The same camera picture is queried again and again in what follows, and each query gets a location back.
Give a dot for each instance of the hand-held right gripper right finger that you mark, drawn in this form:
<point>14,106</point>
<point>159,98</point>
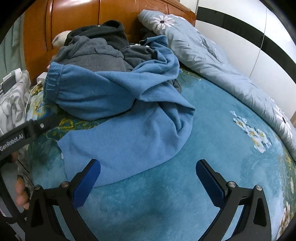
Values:
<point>209,183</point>

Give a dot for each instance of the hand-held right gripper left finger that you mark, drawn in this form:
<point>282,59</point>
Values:
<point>87,183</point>

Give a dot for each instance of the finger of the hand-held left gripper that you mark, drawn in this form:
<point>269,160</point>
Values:
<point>42,125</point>

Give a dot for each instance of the blue sweatshirt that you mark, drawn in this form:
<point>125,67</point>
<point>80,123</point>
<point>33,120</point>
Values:
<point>115,104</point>

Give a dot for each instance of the grey sweatshirt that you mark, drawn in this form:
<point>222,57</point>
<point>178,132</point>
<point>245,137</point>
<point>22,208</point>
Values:
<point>92,53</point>

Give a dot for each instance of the person's left hand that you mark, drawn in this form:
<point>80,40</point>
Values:
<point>22,194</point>

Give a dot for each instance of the nightstand with floral cloth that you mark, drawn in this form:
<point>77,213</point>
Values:
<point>12,104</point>

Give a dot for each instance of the white charger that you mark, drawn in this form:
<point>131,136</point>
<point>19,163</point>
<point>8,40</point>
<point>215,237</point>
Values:
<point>41,77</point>

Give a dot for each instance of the white device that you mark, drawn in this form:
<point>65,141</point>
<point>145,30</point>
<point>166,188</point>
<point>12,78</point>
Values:
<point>16,74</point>

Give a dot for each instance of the teal floral bed blanket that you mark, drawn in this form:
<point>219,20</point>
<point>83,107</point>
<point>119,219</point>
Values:
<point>219,111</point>

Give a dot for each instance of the white cloth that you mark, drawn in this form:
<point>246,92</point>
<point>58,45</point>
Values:
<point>60,38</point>

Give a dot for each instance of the pale green curtain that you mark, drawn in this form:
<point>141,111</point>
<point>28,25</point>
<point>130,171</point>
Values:
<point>11,39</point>

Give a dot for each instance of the wooden headboard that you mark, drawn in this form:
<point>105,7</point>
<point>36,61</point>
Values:
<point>76,16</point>

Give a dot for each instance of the dark hoodie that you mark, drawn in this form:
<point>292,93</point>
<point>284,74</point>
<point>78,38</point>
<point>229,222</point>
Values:
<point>111,32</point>

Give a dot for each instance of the light blue floral quilt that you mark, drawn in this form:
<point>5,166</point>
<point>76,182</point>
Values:
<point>208,53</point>

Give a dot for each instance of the white wardrobe with black stripe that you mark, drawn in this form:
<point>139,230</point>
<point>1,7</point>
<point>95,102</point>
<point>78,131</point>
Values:
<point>242,27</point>

